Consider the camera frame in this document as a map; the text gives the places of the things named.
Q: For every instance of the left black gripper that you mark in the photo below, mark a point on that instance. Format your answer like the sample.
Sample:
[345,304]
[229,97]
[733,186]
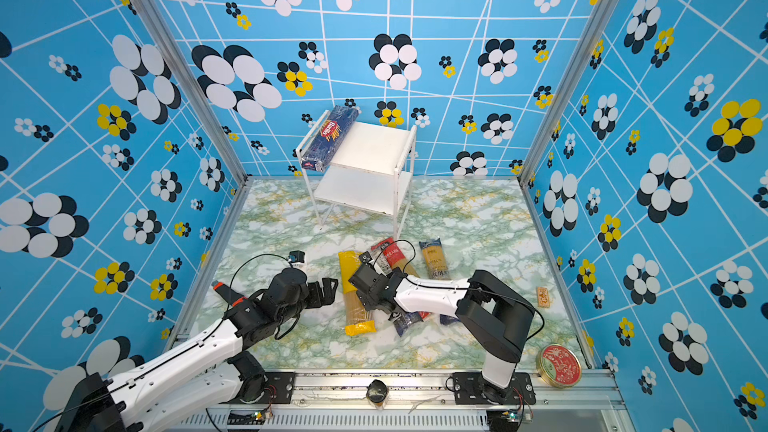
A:
[315,289]

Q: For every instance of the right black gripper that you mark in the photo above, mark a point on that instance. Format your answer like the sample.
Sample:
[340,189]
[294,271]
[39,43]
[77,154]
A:
[366,303]

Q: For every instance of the yellow Pastatime spaghetti bag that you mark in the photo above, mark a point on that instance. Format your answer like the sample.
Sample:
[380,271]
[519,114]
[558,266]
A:
[358,319]

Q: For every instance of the clear white-label spaghetti bag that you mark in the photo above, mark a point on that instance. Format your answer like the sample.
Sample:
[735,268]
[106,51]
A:
[404,321]

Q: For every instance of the red spaghetti bag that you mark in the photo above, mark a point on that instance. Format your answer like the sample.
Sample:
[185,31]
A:
[388,255]

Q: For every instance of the blue Barilla spaghetti box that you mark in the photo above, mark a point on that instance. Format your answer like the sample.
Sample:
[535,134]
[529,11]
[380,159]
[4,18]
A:
[326,142]

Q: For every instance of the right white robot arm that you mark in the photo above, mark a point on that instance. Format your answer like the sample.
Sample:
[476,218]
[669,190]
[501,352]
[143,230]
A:
[497,317]

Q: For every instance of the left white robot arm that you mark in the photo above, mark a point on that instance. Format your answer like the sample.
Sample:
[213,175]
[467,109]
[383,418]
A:
[216,366]

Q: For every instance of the white two-tier shelf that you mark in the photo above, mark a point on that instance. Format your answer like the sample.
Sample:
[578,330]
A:
[372,171]

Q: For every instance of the blue Ankara spaghetti bag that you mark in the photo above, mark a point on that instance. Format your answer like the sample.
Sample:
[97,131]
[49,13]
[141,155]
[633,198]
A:
[435,260]

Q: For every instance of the red black marker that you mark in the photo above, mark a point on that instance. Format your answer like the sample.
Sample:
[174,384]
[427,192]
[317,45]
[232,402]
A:
[228,294]

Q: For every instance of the small black round knob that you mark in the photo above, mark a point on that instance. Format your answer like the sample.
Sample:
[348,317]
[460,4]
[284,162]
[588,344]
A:
[377,393]

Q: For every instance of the small wooden block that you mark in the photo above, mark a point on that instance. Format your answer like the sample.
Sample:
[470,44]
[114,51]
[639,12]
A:
[543,297]

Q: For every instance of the round red tin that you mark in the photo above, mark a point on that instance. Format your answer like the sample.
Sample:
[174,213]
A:
[558,366]

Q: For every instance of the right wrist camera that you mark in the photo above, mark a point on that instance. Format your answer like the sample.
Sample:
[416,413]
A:
[366,258]

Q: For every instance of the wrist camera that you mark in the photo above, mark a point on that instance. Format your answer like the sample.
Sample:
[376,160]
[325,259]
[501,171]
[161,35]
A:
[297,259]
[366,258]

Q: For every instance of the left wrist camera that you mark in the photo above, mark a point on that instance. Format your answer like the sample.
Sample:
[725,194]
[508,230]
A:
[297,259]

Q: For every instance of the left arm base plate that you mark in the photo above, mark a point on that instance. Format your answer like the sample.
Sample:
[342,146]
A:
[272,387]

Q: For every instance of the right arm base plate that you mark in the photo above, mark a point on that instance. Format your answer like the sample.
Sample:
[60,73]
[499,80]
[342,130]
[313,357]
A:
[470,388]

